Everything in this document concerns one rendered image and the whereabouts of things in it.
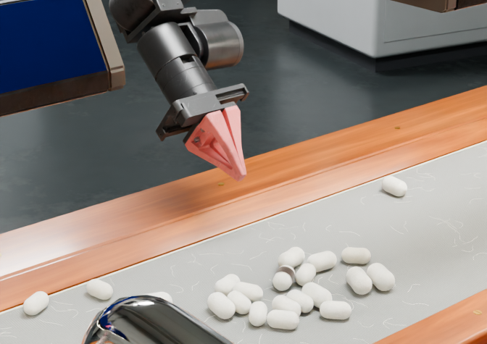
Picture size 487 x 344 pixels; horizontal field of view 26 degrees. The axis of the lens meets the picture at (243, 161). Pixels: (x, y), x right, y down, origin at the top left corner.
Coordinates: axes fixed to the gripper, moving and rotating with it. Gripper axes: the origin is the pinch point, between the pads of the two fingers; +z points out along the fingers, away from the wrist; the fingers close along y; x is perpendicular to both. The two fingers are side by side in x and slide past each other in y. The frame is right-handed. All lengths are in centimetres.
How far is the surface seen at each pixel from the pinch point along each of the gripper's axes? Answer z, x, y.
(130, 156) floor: -90, 181, 104
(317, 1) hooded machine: -144, 197, 236
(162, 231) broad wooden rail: 1.0, 7.5, -7.8
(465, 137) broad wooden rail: 2.4, 7.5, 43.6
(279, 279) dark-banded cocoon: 13.9, -2.6, -4.7
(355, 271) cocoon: 17.0, -5.8, 1.9
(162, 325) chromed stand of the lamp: 29, -63, -54
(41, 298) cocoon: 4.4, 5.1, -25.7
